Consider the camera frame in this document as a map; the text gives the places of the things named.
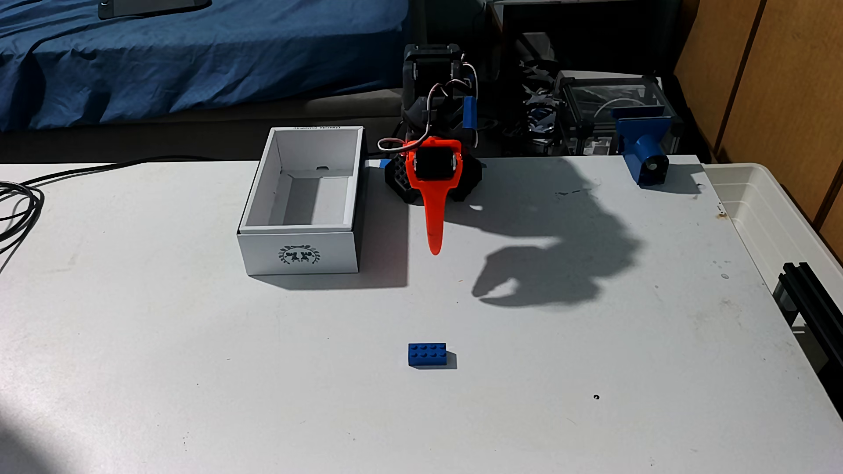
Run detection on blue toy brick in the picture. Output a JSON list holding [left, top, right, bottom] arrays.
[[408, 343, 447, 367]]

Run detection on white cardboard box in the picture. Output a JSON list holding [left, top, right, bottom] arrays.
[[237, 126, 365, 276]]

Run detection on blue white electronic part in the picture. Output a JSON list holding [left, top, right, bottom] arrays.
[[525, 92, 561, 136]]

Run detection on clear acrylic case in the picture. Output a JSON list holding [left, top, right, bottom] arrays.
[[553, 71, 682, 157]]

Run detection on grey bed base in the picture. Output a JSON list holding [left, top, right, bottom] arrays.
[[0, 89, 406, 165]]

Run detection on blue bed sheet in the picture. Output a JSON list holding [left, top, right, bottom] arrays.
[[0, 0, 411, 133]]

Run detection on white plastic bin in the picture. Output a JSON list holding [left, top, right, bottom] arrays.
[[703, 162, 843, 370]]

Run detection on dark flat device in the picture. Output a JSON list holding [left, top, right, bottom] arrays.
[[97, 0, 213, 21]]

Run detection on wooden cabinet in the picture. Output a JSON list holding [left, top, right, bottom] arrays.
[[672, 0, 843, 261]]

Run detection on black aluminium extrusion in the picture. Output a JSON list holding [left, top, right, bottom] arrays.
[[774, 262, 843, 419]]

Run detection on white gripper motor cable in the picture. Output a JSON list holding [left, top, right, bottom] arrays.
[[377, 79, 472, 155]]

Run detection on blue printed clamp mount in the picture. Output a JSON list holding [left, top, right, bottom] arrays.
[[612, 105, 674, 188]]

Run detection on black cable bundle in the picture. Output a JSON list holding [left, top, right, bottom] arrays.
[[0, 155, 221, 264]]

